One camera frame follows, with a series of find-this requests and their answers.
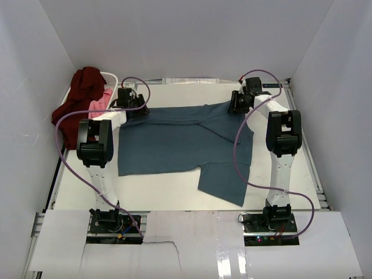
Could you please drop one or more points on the pink t shirt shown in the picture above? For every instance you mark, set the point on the pink t shirt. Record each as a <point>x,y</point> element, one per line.
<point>96,107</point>

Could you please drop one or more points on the dark label sticker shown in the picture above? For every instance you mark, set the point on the dark label sticker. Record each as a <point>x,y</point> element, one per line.
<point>271,85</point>

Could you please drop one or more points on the white plastic laundry basket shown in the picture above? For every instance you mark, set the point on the white plastic laundry basket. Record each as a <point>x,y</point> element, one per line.
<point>111,82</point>

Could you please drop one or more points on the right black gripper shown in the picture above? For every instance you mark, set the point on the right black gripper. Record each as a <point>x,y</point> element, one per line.
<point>234,106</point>

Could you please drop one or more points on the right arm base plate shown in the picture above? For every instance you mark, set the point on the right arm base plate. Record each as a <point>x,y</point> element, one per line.
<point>277,233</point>

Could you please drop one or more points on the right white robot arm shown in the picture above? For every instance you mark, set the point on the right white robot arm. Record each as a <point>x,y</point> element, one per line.
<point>283,139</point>

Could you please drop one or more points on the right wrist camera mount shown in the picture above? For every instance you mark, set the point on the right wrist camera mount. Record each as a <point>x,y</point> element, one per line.
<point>242,89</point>

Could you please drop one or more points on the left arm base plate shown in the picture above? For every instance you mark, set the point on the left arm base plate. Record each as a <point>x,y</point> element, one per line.
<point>119,232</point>

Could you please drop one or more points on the paper sheet at back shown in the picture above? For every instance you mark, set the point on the paper sheet at back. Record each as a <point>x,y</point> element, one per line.
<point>190,81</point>

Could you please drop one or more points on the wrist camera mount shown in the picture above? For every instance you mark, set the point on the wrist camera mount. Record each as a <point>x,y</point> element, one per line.
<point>132,85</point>
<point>242,89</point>

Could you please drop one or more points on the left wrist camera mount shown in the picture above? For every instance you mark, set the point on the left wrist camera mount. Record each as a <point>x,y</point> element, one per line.
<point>132,85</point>

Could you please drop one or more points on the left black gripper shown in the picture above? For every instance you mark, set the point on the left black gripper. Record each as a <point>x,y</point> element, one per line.
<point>143,111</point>

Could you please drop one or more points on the teal blue t shirt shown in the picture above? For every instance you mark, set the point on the teal blue t shirt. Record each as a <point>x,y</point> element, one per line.
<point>171,140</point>

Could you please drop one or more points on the dark red t shirt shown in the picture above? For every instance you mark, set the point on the dark red t shirt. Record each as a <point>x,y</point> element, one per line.
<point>87,85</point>

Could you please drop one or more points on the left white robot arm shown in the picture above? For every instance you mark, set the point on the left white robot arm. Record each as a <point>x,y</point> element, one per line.
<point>95,148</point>

